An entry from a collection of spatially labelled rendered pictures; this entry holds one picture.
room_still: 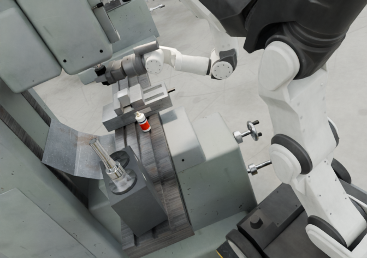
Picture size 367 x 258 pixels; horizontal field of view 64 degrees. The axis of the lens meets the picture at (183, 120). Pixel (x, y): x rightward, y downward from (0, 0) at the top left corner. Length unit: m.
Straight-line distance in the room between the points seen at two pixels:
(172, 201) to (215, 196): 0.59
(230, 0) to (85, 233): 1.24
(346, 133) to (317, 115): 1.55
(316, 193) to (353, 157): 1.25
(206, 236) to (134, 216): 0.87
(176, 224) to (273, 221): 0.45
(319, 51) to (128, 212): 0.68
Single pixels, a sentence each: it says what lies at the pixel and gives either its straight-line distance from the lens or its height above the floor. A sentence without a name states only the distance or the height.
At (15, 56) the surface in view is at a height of 1.47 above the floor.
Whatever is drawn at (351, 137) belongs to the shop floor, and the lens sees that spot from 2.38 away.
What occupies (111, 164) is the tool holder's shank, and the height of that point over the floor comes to 1.19.
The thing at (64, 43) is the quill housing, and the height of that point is 1.43.
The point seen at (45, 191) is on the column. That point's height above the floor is 0.97.
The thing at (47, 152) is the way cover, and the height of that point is 1.05.
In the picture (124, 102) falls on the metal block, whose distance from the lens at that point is 1.48.
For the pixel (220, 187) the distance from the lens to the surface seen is 1.59.
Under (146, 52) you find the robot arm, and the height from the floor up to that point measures 1.27.
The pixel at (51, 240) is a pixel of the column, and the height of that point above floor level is 0.69.
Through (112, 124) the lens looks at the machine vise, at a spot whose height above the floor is 0.94.
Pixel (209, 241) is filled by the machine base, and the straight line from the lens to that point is 1.77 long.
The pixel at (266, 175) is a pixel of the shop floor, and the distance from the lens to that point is 2.18.
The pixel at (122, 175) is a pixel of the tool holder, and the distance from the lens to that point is 0.91.
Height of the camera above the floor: 1.72
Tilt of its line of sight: 37 degrees down
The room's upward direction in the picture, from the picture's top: 24 degrees counter-clockwise
